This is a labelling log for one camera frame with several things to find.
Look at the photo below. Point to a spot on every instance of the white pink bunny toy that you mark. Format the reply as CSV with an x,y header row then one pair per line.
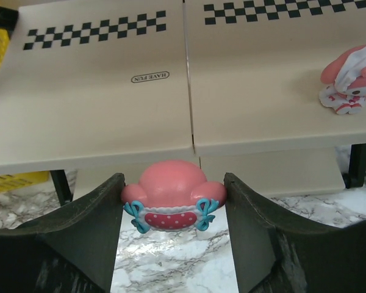
x,y
345,82

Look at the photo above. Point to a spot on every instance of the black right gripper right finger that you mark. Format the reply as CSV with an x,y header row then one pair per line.
x,y
276,250

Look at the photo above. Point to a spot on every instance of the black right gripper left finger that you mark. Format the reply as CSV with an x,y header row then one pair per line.
x,y
71,249

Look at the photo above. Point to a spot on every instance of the beige three-tier shelf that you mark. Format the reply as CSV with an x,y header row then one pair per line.
x,y
112,86

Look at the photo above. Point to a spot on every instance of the pink round bunny toy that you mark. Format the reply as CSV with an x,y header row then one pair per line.
x,y
172,196

